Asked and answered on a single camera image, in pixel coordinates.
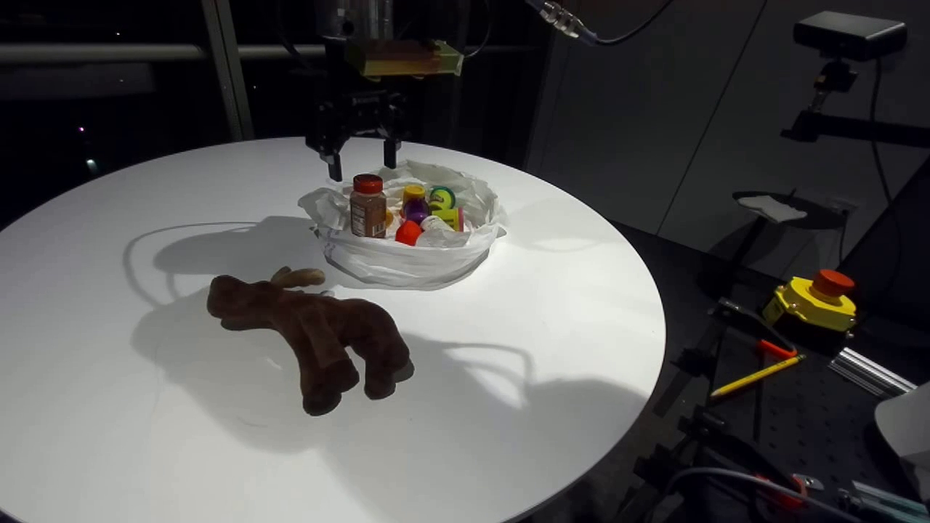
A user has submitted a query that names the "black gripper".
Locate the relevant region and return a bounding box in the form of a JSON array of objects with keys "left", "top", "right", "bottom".
[{"left": 302, "top": 81, "right": 410, "bottom": 186}]

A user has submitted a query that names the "spice jar red lid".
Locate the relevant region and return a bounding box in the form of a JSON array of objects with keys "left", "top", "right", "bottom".
[{"left": 346, "top": 173, "right": 391, "bottom": 241}]

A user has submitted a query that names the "purple transparent container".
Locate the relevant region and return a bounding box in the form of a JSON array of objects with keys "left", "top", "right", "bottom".
[{"left": 401, "top": 194, "right": 432, "bottom": 226}]

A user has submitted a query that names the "brown plush moose toy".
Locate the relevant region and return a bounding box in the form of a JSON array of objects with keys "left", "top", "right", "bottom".
[{"left": 204, "top": 264, "right": 417, "bottom": 420}]

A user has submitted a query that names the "white clear plastic bowl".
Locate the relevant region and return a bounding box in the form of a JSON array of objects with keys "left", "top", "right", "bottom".
[{"left": 295, "top": 158, "right": 509, "bottom": 290}]

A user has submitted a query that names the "small gray plate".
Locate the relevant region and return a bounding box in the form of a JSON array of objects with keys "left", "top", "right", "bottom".
[{"left": 728, "top": 189, "right": 824, "bottom": 234}]

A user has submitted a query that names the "yellow pencil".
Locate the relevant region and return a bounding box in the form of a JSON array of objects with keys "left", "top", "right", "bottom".
[{"left": 705, "top": 353, "right": 808, "bottom": 405}]

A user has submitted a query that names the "yellow emergency stop button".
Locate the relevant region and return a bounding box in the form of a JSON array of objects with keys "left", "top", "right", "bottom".
[{"left": 760, "top": 264, "right": 859, "bottom": 338}]

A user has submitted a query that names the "white rounded object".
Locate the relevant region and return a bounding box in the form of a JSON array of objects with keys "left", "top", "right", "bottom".
[{"left": 871, "top": 382, "right": 930, "bottom": 488}]

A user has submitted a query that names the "wrist camera yellowish mount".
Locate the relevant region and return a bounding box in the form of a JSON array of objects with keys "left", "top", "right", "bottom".
[{"left": 361, "top": 39, "right": 468, "bottom": 81}]

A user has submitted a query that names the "gray window post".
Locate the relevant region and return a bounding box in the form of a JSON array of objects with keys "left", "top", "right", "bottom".
[{"left": 198, "top": 0, "right": 259, "bottom": 142}]

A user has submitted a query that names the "cable with gray connector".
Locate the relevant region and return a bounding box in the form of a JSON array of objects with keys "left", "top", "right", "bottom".
[{"left": 526, "top": 0, "right": 680, "bottom": 51}]

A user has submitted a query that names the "gray horizontal rail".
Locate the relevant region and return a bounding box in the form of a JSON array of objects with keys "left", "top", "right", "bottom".
[{"left": 0, "top": 42, "right": 330, "bottom": 68}]

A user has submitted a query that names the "red tool handle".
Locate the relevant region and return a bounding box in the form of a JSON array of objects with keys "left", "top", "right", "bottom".
[{"left": 753, "top": 338, "right": 801, "bottom": 367}]

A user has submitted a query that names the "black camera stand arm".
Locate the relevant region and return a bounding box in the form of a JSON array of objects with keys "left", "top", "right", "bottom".
[{"left": 779, "top": 56, "right": 930, "bottom": 151}]

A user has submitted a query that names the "black camera box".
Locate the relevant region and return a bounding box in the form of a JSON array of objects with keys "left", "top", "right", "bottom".
[{"left": 791, "top": 9, "right": 913, "bottom": 65}]

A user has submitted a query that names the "aluminium profile rail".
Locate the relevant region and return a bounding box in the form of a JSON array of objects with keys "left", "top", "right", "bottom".
[{"left": 831, "top": 343, "right": 917, "bottom": 398}]

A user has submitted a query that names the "teal cable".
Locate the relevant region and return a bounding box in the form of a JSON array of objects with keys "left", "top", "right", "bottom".
[{"left": 849, "top": 478, "right": 930, "bottom": 520}]

